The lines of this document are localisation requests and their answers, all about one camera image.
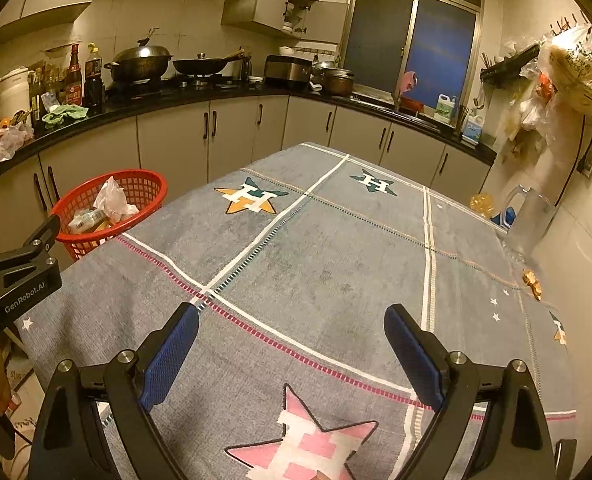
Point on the red-label sauce bottle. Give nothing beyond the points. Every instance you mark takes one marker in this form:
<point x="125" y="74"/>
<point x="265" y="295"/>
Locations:
<point x="74" y="80"/>

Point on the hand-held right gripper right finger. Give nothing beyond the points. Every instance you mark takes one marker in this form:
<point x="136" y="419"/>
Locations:
<point x="415" y="360"/>

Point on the red plastic basket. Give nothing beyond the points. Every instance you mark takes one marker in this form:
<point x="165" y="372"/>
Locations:
<point x="148" y="185"/>

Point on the white blue-label jug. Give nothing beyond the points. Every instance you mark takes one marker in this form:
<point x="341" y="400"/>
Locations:
<point x="472" y="129"/>

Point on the black wall rack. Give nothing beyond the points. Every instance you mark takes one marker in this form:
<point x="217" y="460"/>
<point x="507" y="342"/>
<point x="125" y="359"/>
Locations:
<point x="508" y="62"/>

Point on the white thermal jug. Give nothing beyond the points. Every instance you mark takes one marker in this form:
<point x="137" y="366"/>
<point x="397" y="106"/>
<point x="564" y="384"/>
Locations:
<point x="11" y="92"/>

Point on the metal cooking pots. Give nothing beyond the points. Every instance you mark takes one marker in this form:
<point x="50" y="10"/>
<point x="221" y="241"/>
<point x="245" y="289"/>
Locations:
<point x="336" y="80"/>

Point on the white bowl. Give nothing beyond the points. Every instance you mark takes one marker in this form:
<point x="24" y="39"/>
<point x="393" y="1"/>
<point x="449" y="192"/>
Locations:
<point x="288" y="51"/>

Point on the kettle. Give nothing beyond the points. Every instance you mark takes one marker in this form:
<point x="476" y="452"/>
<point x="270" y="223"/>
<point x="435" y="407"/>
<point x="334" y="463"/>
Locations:
<point x="243" y="67"/>

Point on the yellow crumpled wrapper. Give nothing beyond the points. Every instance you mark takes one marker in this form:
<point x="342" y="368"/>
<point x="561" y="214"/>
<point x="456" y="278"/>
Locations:
<point x="480" y="205"/>

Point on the white green-label detergent jug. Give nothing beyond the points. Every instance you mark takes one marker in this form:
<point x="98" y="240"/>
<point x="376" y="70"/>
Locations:
<point x="445" y="109"/>

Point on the gold foil wrappers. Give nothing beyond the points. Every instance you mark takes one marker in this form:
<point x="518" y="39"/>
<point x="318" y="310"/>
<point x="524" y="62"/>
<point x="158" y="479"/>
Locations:
<point x="531" y="282"/>

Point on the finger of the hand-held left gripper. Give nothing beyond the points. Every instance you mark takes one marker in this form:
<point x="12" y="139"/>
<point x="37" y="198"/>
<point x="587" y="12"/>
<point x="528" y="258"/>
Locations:
<point x="48" y="232"/>

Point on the green cloth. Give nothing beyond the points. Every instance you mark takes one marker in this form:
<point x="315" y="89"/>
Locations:
<point x="66" y="115"/>

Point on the clear plastic wrapper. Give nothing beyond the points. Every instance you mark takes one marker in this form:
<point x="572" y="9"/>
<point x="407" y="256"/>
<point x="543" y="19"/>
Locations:
<point x="113" y="200"/>

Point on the kitchen window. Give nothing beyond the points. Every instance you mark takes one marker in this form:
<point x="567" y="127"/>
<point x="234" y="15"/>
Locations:
<point x="405" y="35"/>

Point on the row of condiment bottles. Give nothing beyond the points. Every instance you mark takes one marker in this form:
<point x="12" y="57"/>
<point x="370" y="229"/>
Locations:
<point x="46" y="90"/>

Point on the red bowl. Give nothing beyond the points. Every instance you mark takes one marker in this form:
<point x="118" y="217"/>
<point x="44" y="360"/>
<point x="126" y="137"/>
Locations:
<point x="413" y="105"/>

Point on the grey star-printed tablecloth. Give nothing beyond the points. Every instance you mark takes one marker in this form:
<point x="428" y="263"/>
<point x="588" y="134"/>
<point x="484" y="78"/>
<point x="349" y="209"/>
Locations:
<point x="326" y="260"/>

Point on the chopsticks holder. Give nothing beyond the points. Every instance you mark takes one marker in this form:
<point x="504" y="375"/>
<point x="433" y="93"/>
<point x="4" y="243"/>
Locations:
<point x="462" y="117"/>

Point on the black frying pan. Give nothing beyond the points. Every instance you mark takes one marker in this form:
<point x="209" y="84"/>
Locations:
<point x="198" y="65"/>

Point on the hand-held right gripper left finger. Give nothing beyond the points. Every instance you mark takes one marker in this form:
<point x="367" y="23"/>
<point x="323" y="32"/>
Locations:
<point x="168" y="355"/>

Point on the rice cooker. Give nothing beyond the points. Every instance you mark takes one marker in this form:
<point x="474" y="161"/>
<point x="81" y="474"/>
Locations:
<point x="288" y="72"/>

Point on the crumpled plastic bags on counter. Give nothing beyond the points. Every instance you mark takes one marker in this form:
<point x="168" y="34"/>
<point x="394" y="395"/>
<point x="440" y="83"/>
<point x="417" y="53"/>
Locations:
<point x="1" y="145"/>

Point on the metal wok with lid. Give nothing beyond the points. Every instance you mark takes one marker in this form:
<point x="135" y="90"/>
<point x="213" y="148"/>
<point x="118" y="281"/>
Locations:
<point x="138" y="62"/>

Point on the person's left hand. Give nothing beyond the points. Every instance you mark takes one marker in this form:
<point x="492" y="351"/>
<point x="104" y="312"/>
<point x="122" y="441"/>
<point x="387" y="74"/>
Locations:
<point x="1" y="375"/>

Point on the glass pitcher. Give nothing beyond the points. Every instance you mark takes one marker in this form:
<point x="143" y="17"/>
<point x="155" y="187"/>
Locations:
<point x="530" y="220"/>

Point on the blue packet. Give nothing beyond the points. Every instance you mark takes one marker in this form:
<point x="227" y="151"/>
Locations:
<point x="506" y="219"/>

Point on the dark yellow-cap sauce bottle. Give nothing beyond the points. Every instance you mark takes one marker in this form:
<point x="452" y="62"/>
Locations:
<point x="94" y="80"/>

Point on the cream kitchen base cabinets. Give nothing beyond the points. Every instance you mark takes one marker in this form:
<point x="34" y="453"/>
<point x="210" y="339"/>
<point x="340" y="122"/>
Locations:
<point x="176" y="140"/>

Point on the pink rubber glove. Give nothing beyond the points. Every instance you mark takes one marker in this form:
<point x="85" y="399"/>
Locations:
<point x="406" y="85"/>

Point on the gas stove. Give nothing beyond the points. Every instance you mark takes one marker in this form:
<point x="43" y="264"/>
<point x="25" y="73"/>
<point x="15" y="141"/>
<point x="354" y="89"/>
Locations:
<point x="186" y="85"/>

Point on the hanging plastic bags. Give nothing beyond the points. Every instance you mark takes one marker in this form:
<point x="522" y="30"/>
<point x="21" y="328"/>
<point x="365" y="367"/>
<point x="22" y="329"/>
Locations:
<point x="570" y="80"/>

